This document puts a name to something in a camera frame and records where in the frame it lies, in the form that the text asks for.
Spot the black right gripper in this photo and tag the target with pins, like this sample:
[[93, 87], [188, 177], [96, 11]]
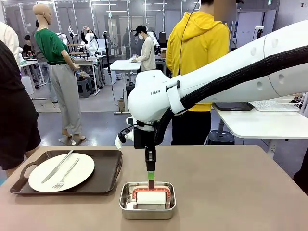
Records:
[[140, 138]]

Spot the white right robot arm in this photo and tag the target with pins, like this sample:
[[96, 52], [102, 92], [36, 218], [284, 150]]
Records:
[[149, 101]]

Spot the dark brown plastic tray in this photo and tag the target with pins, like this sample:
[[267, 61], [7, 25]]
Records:
[[106, 168]]

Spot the stainless steel rectangular container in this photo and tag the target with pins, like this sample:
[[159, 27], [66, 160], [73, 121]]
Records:
[[146, 214]]

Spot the cardboard box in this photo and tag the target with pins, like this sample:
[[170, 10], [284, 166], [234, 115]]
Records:
[[121, 105]]

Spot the white round plate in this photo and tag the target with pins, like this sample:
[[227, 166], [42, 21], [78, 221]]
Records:
[[81, 168]]

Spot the black round stool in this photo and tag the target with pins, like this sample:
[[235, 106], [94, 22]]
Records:
[[220, 137]]

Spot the mannequin stand base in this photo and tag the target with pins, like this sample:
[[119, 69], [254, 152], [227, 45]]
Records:
[[72, 141]]

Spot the silver fork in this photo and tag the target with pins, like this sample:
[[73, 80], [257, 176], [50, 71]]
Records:
[[58, 185]]

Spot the grey plastic stool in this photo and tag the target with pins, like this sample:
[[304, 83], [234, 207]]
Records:
[[83, 89], [92, 84]]

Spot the black flat tray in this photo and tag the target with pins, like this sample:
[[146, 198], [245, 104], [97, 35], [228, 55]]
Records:
[[233, 106]]

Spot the silver table knife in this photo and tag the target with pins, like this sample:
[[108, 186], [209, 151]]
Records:
[[50, 174]]

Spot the white standing desk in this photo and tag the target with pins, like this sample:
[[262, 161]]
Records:
[[122, 65]]

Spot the person with black cap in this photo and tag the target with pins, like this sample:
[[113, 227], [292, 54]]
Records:
[[149, 55]]

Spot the white side table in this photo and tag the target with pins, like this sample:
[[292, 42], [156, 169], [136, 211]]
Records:
[[252, 122]]

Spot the white workbench with rack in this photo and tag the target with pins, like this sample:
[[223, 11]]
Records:
[[84, 63]]

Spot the person with blurred face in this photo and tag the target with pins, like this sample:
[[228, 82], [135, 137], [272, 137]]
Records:
[[162, 38]]

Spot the person in dark clothes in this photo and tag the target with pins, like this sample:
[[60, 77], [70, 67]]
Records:
[[126, 39]]

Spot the person in yellow hoodie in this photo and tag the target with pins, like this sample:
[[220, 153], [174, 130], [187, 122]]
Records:
[[199, 43]]

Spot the white humanoid robot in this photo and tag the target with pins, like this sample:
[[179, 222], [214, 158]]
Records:
[[91, 42]]

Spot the white cabinet desk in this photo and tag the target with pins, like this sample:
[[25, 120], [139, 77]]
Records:
[[29, 83]]

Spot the person in black clothes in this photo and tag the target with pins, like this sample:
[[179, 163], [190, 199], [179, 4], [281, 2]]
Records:
[[14, 108]]

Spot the small white background robot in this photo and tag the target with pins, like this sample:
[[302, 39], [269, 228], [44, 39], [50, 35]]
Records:
[[63, 38]]

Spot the mannequin in green shirt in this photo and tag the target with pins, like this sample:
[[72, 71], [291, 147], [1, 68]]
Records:
[[48, 45]]

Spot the whiteboard panel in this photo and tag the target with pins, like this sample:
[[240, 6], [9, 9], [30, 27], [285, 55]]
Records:
[[247, 29]]

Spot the seated person in background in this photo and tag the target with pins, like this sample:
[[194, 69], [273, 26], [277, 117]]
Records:
[[28, 45]]

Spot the person in cream jacket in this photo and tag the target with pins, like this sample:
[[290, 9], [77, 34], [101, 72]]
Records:
[[8, 38]]

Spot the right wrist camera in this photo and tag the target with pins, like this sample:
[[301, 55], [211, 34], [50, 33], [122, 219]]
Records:
[[127, 137]]

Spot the black camera tripod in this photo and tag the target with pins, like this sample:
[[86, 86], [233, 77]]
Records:
[[108, 60]]

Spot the camera on stand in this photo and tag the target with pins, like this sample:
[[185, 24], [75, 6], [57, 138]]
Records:
[[259, 30]]

